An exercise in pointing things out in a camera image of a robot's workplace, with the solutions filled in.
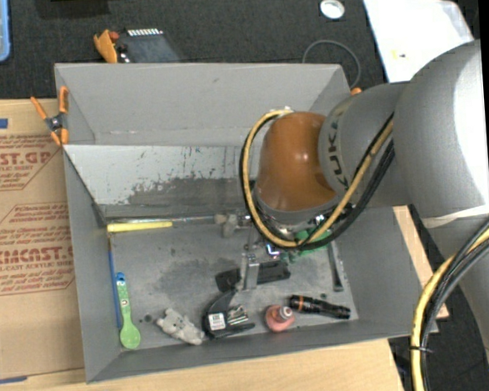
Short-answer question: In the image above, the black packet with white label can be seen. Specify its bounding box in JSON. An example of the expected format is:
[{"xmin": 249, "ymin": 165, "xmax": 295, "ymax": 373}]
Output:
[{"xmin": 199, "ymin": 288, "xmax": 257, "ymax": 341}]

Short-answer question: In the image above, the brown cardboard board red print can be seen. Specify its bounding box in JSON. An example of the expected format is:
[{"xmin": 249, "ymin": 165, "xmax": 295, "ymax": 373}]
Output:
[{"xmin": 0, "ymin": 93, "xmax": 87, "ymax": 387}]

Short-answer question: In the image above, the green spoon with blue end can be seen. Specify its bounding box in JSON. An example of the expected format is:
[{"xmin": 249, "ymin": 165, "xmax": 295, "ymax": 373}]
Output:
[{"xmin": 115, "ymin": 270, "xmax": 142, "ymax": 351}]

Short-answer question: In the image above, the grey metal bin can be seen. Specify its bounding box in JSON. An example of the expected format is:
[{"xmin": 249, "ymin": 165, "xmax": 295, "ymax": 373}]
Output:
[{"xmin": 53, "ymin": 38, "xmax": 443, "ymax": 385}]

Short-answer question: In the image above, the pink round bottle top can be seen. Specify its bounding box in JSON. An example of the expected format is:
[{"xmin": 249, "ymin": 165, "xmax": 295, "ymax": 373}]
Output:
[{"xmin": 263, "ymin": 303, "xmax": 298, "ymax": 334}]

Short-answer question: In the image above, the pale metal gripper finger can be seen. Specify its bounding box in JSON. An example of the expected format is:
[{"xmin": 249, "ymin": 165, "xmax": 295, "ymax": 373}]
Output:
[
  {"xmin": 214, "ymin": 209, "xmax": 253, "ymax": 240},
  {"xmin": 236, "ymin": 250, "xmax": 262, "ymax": 292}
]

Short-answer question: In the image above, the black torch with orange ring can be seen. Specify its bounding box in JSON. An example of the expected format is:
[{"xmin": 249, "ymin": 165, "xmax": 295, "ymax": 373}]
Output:
[{"xmin": 287, "ymin": 290, "xmax": 352, "ymax": 324}]

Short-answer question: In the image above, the dark grey metal bar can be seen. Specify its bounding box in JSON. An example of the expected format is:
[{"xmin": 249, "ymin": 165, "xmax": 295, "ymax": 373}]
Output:
[{"xmin": 326, "ymin": 240, "xmax": 346, "ymax": 293}]

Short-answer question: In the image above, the black flat box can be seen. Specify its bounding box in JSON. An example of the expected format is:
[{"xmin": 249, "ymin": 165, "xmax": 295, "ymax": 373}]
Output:
[{"xmin": 213, "ymin": 259, "xmax": 293, "ymax": 294}]

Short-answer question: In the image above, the white toy animal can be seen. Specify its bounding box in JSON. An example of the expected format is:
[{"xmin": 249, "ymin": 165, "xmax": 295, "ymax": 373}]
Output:
[{"xmin": 154, "ymin": 304, "xmax": 207, "ymax": 349}]

